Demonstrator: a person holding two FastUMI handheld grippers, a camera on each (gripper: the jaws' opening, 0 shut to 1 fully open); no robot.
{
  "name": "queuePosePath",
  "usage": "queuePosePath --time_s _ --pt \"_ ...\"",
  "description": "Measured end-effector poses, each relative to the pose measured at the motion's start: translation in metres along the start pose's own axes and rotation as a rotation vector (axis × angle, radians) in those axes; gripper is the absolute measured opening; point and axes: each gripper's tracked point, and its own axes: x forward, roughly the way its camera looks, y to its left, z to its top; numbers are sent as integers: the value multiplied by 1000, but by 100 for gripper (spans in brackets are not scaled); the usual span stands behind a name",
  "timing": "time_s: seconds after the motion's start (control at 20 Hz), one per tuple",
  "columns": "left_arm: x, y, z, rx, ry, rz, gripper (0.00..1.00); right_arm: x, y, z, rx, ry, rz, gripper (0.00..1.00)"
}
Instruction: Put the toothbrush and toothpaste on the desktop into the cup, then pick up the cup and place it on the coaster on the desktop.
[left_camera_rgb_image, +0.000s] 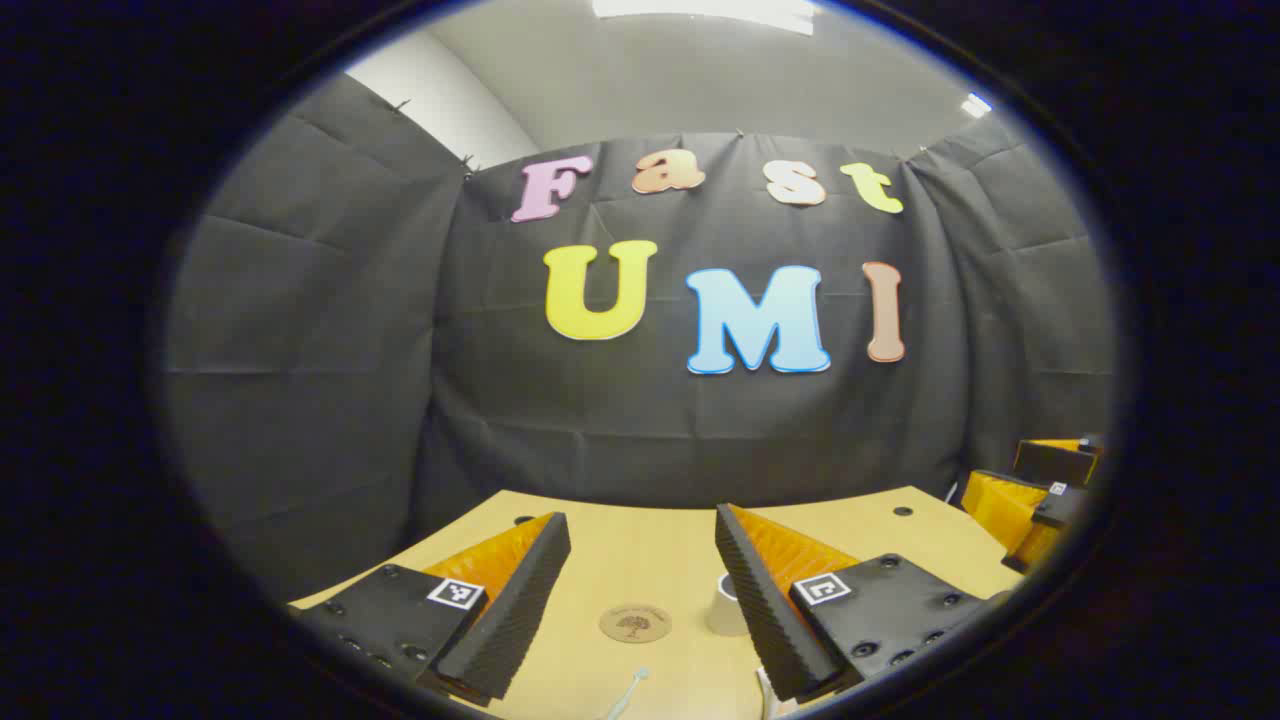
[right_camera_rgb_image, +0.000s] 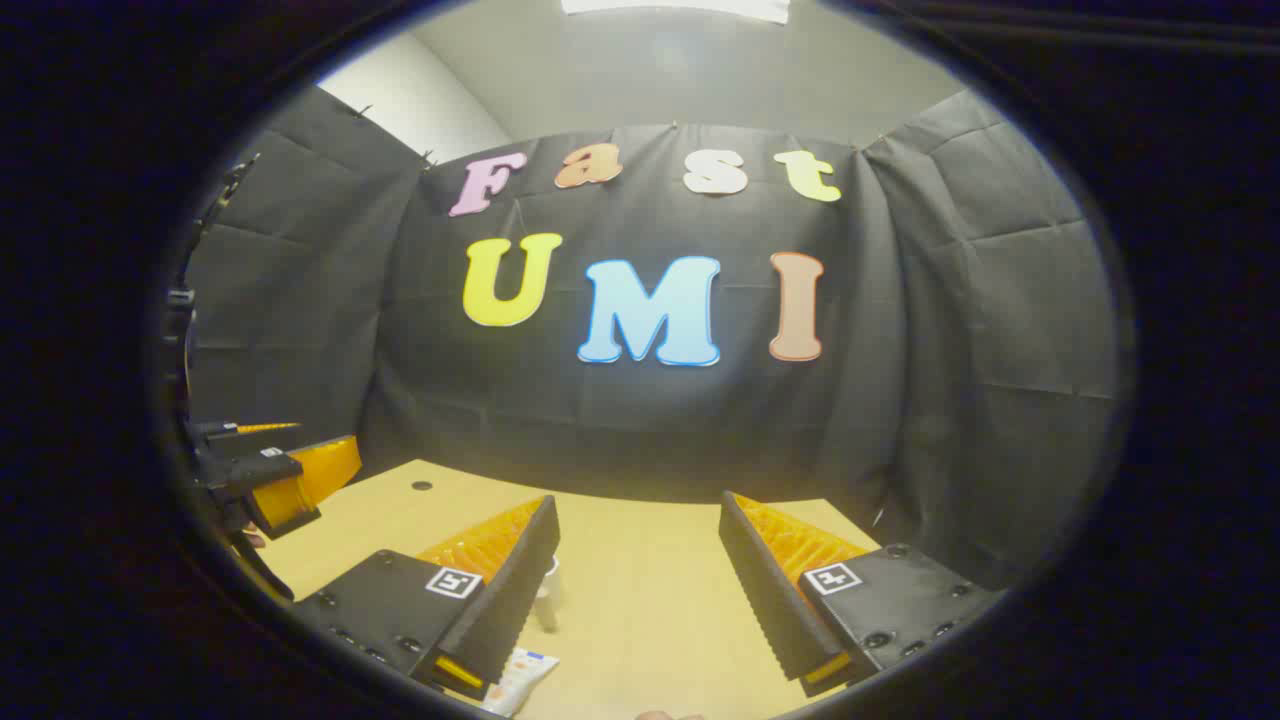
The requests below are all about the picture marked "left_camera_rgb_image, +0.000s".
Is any pale green toothbrush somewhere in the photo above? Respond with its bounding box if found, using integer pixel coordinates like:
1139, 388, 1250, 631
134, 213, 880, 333
603, 667, 651, 720

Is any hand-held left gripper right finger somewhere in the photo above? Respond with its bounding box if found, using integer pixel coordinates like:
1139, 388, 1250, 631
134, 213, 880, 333
714, 503, 1011, 703

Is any large ceiling light panel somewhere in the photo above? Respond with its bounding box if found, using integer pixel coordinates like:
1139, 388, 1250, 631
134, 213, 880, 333
592, 0, 821, 36

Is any white cup with wooden handle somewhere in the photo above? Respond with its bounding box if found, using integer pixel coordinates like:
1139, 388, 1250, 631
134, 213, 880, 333
705, 572, 753, 637

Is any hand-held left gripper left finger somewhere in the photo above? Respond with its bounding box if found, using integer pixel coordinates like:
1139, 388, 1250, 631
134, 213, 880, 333
290, 512, 572, 708

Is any light wooden desktop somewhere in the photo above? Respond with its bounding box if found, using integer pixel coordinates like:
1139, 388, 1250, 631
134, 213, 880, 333
288, 486, 1026, 720

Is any round wooden coaster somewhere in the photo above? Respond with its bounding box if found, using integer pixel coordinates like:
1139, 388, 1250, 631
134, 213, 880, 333
599, 603, 673, 644

